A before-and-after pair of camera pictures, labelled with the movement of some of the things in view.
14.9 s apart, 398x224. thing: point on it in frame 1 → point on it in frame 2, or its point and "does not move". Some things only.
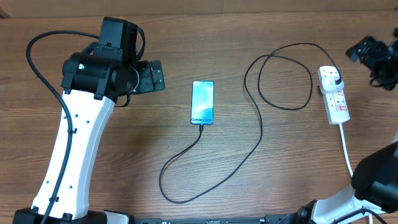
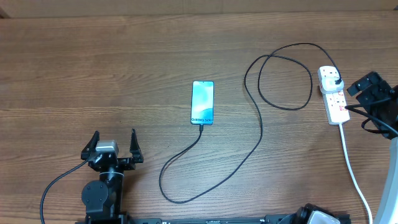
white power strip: [335, 103] does not move
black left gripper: [147, 83] → [129, 163]
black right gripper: [372, 51] → [373, 89]
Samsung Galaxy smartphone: [202, 102] does not move
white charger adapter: [328, 84] does not move
